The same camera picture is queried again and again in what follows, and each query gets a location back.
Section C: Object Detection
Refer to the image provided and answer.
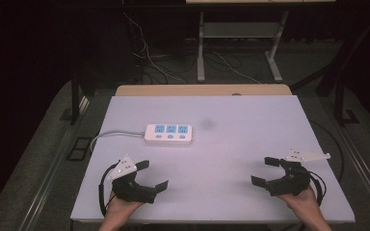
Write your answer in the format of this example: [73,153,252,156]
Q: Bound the white floor cable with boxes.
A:
[122,12,189,86]
[212,50,263,85]

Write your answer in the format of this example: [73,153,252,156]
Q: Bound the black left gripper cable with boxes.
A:
[97,162,120,218]

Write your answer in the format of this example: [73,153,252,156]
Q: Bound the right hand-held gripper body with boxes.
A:
[264,147,331,197]

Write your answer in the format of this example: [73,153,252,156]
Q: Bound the black floor cable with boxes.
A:
[307,118,346,185]

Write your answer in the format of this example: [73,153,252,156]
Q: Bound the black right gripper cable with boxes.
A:
[307,170,328,207]

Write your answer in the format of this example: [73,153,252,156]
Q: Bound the grey power strip cable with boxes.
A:
[90,129,146,154]

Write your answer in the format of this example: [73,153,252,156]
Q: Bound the person's right hand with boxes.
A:
[277,187,320,223]

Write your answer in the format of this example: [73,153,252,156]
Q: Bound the metal floor rail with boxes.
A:
[18,95,91,231]
[329,109,370,219]

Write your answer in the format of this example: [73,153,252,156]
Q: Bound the white power strip blue sockets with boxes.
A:
[144,123,195,145]

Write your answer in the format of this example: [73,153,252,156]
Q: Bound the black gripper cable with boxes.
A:
[307,170,328,207]
[97,162,120,218]

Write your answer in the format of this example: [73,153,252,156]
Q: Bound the black floor frame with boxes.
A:
[66,136,94,163]

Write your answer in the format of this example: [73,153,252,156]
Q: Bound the black metal stand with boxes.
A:
[290,13,370,128]
[60,68,97,126]

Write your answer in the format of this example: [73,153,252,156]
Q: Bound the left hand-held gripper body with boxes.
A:
[106,154,158,204]

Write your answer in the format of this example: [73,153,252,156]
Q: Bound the person's left hand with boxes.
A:
[103,191,145,226]

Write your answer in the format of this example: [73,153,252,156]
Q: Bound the wooden table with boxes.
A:
[115,84,293,97]

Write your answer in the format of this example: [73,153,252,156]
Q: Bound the grey metal frame desk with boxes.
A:
[185,0,337,84]

